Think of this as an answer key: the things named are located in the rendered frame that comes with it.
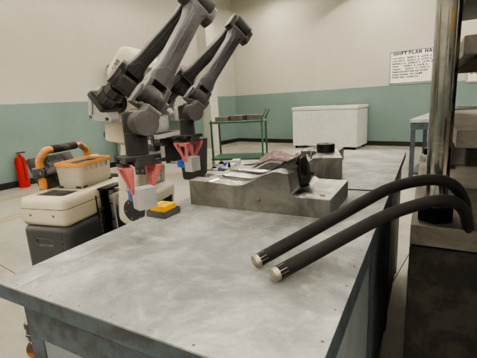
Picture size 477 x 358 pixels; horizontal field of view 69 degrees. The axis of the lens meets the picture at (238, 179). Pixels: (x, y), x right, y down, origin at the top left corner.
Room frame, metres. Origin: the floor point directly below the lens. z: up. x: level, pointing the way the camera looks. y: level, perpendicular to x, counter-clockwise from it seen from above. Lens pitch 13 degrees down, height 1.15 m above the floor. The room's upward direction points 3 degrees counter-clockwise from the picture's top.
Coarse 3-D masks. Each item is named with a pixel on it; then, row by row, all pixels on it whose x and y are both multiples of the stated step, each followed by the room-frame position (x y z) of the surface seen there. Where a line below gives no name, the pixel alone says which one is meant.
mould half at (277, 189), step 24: (240, 168) 1.37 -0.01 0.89; (288, 168) 1.10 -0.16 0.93; (312, 168) 1.24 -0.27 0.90; (192, 192) 1.20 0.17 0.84; (216, 192) 1.15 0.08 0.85; (240, 192) 1.11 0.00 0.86; (264, 192) 1.07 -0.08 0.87; (288, 192) 1.03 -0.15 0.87; (312, 192) 1.06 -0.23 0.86; (336, 192) 1.04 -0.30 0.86; (312, 216) 0.99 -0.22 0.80
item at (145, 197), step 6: (144, 186) 0.87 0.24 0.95; (150, 186) 0.87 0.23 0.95; (138, 192) 0.84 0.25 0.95; (144, 192) 0.85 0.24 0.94; (150, 192) 0.86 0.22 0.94; (132, 198) 0.88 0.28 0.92; (138, 198) 0.84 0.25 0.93; (144, 198) 0.85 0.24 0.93; (150, 198) 0.86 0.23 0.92; (156, 198) 0.87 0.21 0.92; (138, 204) 0.84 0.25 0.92; (144, 204) 0.85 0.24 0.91; (150, 204) 0.86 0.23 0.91; (156, 204) 0.87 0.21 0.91
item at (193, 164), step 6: (192, 156) 1.30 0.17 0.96; (198, 156) 1.31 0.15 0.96; (174, 162) 1.35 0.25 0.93; (180, 162) 1.31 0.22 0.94; (186, 162) 1.29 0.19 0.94; (192, 162) 1.28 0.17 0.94; (198, 162) 1.30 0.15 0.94; (186, 168) 1.29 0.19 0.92; (192, 168) 1.28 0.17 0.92; (198, 168) 1.30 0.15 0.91
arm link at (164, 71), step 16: (192, 0) 1.08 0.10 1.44; (192, 16) 1.05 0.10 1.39; (208, 16) 1.11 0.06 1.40; (176, 32) 1.01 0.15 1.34; (192, 32) 1.04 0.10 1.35; (176, 48) 0.97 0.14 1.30; (160, 64) 0.93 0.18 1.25; (176, 64) 0.96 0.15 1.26; (144, 80) 0.91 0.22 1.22; (160, 80) 0.90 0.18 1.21; (144, 96) 0.86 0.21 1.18; (160, 96) 0.89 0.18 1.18
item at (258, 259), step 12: (372, 192) 0.85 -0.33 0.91; (348, 204) 0.82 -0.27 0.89; (360, 204) 0.82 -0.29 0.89; (324, 216) 0.79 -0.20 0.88; (336, 216) 0.78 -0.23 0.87; (348, 216) 0.80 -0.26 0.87; (312, 228) 0.75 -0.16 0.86; (324, 228) 0.76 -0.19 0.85; (288, 240) 0.73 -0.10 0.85; (300, 240) 0.73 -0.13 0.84; (264, 252) 0.70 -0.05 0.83; (276, 252) 0.70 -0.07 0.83; (264, 264) 0.69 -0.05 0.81
